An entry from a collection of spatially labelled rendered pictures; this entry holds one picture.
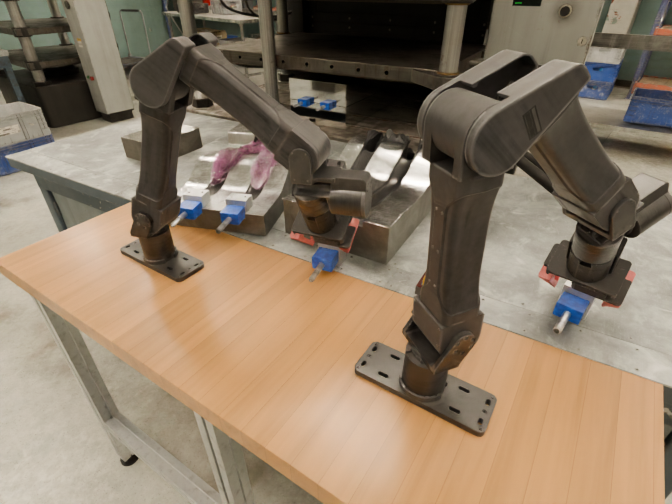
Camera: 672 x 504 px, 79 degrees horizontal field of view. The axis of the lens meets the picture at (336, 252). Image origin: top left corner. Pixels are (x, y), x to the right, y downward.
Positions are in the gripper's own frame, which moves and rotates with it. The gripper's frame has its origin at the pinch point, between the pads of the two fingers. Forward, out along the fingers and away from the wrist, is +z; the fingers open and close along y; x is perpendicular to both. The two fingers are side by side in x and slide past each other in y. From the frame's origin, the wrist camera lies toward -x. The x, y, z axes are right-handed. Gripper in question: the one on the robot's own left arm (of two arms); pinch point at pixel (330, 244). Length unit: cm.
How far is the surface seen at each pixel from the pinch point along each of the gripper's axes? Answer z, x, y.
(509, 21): 13, -95, -25
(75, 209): 31, -8, 105
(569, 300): -0.3, 1.3, -44.5
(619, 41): 164, -305, -108
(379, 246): 2.2, -3.0, -9.5
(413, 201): 5.0, -17.2, -13.2
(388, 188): 8.7, -22.3, -5.9
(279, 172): 7.1, -20.8, 22.4
